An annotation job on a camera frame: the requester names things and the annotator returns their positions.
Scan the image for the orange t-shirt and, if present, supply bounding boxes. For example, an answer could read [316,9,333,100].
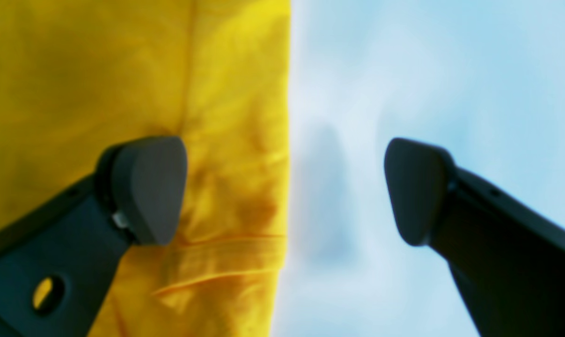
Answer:
[0,0,291,337]

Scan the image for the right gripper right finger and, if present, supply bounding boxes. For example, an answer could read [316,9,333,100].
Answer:
[384,137,565,337]

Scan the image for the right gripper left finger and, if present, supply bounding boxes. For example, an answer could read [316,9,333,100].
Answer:
[0,136,188,337]

